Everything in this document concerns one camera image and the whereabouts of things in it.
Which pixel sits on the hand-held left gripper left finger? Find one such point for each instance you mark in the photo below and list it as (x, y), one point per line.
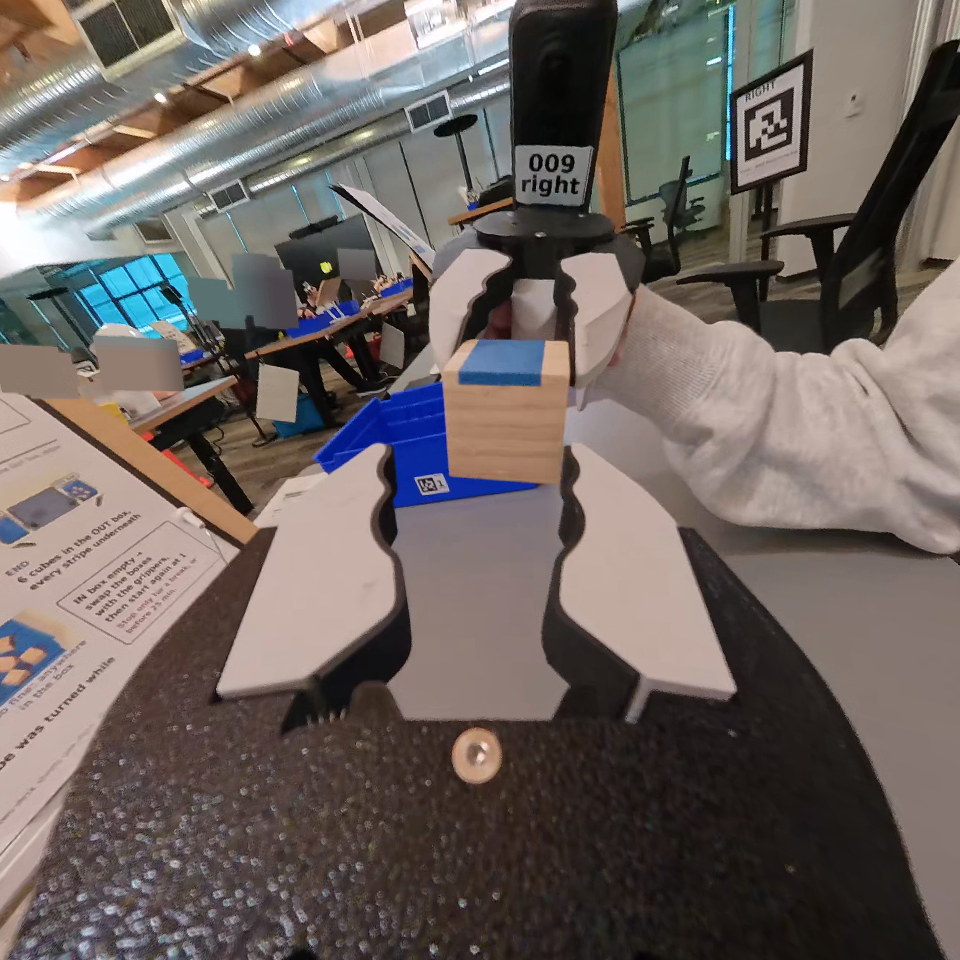
(315, 592)

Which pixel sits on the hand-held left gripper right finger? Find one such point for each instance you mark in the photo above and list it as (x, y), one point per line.
(637, 600)

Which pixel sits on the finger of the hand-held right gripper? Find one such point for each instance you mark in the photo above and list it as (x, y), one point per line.
(600, 315)
(454, 300)

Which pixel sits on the blue-taped wooden cube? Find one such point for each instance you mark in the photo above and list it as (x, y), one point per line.
(506, 427)

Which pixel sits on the blue plastic bin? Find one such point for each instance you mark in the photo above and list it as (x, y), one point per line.
(375, 442)

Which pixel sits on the person's right forearm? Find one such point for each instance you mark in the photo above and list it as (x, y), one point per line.
(787, 435)

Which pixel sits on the person's right hand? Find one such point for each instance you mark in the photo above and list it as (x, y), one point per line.
(499, 322)

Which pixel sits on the wooden desk with black legs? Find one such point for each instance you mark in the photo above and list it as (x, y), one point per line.
(379, 306)

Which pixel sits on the wooden standing desk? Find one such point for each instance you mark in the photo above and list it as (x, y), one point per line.
(469, 217)

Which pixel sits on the tilted white display board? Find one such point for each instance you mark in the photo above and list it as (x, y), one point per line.
(390, 221)

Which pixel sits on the black floor lamp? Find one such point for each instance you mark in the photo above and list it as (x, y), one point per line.
(456, 125)

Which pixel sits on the black bag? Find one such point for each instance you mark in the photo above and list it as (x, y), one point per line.
(495, 191)

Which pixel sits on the black mesh office chair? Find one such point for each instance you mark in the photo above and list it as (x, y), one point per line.
(675, 202)

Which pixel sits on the small blue bin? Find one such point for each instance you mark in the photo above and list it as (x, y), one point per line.
(311, 328)

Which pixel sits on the wooden document stand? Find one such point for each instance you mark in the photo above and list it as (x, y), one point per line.
(150, 465)

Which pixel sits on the black-framed tag sign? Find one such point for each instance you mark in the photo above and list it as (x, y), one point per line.
(772, 124)

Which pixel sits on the printed instruction sheet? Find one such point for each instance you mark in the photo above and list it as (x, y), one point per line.
(75, 600)

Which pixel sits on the wooden post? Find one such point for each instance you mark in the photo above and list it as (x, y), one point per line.
(611, 150)

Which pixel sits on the black wall monitor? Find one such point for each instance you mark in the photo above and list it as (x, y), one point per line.
(322, 251)

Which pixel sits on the silver air duct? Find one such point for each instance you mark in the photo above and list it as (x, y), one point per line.
(337, 124)
(150, 90)

